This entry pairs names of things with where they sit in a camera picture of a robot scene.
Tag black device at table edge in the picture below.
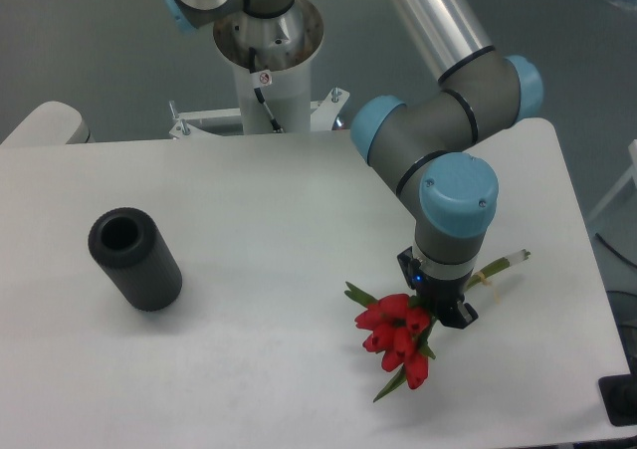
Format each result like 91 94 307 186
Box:
598 374 636 427

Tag black ribbed cylindrical vase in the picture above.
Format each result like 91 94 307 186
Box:
88 207 182 312

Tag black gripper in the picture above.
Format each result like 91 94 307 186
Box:
397 247 479 330

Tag white chair back left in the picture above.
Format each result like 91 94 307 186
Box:
1 101 95 149

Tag white metal base bracket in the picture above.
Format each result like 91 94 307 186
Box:
168 87 350 139

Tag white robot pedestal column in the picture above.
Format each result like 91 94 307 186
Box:
213 0 323 134

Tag red tulip bouquet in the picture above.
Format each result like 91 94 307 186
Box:
344 249 531 400

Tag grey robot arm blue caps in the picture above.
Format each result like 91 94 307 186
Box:
164 0 543 329

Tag white frame at right edge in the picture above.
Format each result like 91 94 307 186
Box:
585 140 636 228

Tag black cable on pedestal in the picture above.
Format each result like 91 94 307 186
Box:
248 46 286 134

